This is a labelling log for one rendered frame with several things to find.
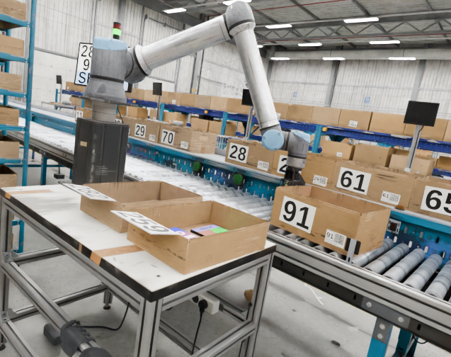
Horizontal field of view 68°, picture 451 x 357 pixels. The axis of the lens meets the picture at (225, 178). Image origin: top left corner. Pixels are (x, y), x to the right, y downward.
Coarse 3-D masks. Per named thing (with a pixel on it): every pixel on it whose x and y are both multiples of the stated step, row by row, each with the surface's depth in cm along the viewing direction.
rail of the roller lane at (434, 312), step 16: (32, 144) 307; (48, 144) 282; (128, 176) 203; (272, 240) 136; (288, 240) 131; (288, 256) 132; (304, 256) 126; (320, 256) 122; (320, 272) 122; (336, 272) 118; (352, 272) 115; (368, 272) 113; (352, 288) 114; (368, 288) 111; (384, 288) 107; (400, 288) 104; (384, 304) 107; (400, 304) 104; (416, 304) 101; (432, 304) 99; (448, 304) 98; (432, 320) 100; (448, 320) 96
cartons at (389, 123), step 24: (144, 96) 1045; (168, 96) 970; (192, 96) 905; (216, 96) 847; (192, 120) 867; (312, 120) 673; (336, 120) 641; (360, 120) 611; (384, 120) 584; (336, 144) 617; (360, 144) 588; (432, 168) 542
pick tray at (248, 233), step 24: (144, 216) 109; (168, 216) 117; (192, 216) 126; (216, 216) 131; (240, 216) 124; (144, 240) 99; (168, 240) 92; (192, 240) 88; (216, 240) 95; (240, 240) 104; (264, 240) 115; (168, 264) 93; (192, 264) 90; (216, 264) 98
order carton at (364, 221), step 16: (288, 192) 141; (304, 192) 162; (320, 192) 162; (336, 192) 156; (320, 208) 130; (336, 208) 125; (352, 208) 151; (368, 208) 145; (384, 208) 140; (272, 224) 147; (288, 224) 141; (320, 224) 130; (336, 224) 125; (352, 224) 121; (368, 224) 125; (384, 224) 137; (320, 240) 130; (368, 240) 129
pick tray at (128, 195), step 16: (112, 192) 136; (128, 192) 142; (144, 192) 149; (160, 192) 154; (176, 192) 148; (192, 192) 141; (80, 208) 127; (96, 208) 119; (112, 208) 112; (128, 208) 110; (112, 224) 113
